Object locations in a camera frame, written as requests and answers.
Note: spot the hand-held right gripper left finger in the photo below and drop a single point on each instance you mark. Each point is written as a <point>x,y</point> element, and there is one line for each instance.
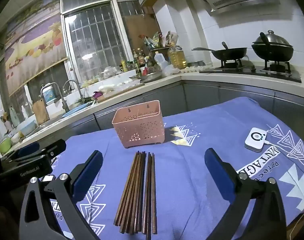
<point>88,172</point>

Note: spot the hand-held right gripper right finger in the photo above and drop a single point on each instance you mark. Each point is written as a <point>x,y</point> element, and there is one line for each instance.
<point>220,177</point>

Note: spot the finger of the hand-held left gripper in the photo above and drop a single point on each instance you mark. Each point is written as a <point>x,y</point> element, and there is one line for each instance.
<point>29,147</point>
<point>55,147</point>

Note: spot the pile of wooden chopsticks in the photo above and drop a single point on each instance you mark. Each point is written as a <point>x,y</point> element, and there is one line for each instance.
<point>130,192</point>

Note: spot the pink perforated utensil basket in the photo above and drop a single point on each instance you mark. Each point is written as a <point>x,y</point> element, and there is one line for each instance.
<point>139,130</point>

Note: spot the pale blue basin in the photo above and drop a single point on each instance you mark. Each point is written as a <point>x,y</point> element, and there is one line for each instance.
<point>26,127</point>

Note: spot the green bowl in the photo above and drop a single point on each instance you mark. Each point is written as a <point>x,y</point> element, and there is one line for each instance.
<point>4,146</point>

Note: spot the smartphone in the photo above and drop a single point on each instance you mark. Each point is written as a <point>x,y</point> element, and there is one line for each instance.
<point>48,178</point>

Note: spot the blue printed cloth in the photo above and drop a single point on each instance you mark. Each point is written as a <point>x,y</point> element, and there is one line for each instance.
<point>187,180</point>

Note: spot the pale green bottle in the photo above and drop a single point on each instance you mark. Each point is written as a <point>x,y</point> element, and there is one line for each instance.
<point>13,116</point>

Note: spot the small wooden cutting board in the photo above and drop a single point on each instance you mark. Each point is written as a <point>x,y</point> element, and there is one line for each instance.
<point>40,112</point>

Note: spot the blue sink basin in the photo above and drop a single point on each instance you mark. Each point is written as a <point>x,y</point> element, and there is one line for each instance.
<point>74,111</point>

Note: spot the grey angular faucet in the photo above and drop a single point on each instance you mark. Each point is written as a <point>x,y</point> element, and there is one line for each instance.
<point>64,102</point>

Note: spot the white square device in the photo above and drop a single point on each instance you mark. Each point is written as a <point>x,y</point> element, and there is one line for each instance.
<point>254,140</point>

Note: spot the white container with blue label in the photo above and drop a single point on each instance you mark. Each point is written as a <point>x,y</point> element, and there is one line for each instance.
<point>49,95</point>

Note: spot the curved steel faucet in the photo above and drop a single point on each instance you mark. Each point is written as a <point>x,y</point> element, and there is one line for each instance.
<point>78,86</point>

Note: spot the purple vegetable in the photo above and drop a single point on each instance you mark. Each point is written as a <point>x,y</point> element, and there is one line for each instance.
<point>98,95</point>

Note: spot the long wooden cutting board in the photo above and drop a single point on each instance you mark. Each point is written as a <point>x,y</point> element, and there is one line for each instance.
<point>117,93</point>

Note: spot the black gas stove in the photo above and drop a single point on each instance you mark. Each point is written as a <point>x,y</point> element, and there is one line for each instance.
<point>249,71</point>

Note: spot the row of white eggs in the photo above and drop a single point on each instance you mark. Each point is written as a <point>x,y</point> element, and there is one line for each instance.
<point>197,68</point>

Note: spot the steel plate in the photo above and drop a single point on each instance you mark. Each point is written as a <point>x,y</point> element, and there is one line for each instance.
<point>150,77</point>

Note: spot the barred window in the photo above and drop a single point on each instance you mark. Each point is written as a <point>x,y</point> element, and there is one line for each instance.
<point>97,37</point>

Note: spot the group of condiment bottles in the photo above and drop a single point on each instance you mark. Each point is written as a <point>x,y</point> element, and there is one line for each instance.
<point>139,60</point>

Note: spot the yellow cooking oil bottle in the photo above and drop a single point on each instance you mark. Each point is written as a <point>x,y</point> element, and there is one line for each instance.
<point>177,58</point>

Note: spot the white plastic jug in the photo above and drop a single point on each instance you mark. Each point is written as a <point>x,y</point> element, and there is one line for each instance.
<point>160,61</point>

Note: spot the black lidded wok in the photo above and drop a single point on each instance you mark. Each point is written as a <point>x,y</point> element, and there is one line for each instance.
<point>272,52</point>

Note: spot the pile of snack bags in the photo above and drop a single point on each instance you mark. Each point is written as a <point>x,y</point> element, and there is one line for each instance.
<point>157,40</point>

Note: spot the steel wok lid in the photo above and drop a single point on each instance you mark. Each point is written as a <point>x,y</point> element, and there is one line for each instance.
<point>274,38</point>

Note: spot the fruit print wall poster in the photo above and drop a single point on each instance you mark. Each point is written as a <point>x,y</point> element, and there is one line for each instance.
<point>34,45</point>

